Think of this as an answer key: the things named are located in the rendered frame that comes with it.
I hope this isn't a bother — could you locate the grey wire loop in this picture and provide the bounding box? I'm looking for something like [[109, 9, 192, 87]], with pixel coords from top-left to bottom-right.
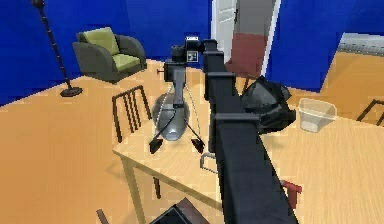
[[199, 152, 220, 175]]

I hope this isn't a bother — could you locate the grey armchair with green cushions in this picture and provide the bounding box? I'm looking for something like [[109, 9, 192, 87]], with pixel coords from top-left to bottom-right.
[[72, 26, 148, 85]]

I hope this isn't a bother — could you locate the black crumpled bag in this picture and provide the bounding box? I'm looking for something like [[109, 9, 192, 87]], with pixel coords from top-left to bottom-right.
[[239, 75, 297, 135]]

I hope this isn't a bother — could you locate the light wooden table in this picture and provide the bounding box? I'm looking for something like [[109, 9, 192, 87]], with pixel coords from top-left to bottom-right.
[[112, 66, 384, 224]]

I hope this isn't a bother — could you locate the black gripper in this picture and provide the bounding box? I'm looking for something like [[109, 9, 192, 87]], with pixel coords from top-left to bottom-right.
[[148, 44, 206, 155]]

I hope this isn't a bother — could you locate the white room door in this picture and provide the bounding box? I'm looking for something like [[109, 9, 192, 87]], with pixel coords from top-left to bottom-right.
[[215, 0, 240, 65]]

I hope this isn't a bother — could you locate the grey vase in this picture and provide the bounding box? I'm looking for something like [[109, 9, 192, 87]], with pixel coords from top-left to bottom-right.
[[151, 65, 191, 142]]

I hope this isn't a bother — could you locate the black floor lamp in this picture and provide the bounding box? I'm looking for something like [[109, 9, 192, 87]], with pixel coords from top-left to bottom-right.
[[31, 0, 84, 99]]

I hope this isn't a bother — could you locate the clear plastic container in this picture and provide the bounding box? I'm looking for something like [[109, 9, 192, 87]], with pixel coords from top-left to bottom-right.
[[297, 97, 337, 134]]

